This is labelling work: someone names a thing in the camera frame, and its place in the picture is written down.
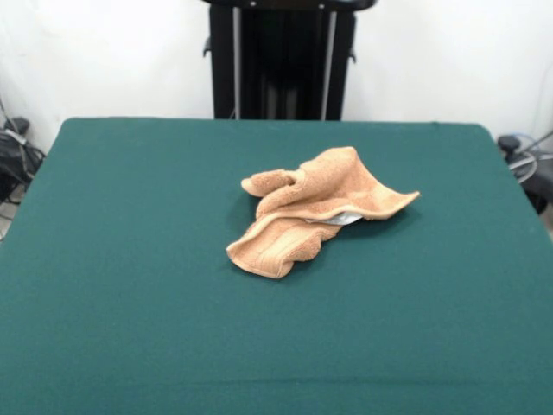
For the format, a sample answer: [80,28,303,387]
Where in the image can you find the tan terry towel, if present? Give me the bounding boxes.
[226,145,421,280]

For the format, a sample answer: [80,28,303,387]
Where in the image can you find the dark green tablecloth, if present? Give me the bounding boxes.
[0,116,553,415]

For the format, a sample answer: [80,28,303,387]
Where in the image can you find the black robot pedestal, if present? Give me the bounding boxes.
[200,0,380,121]

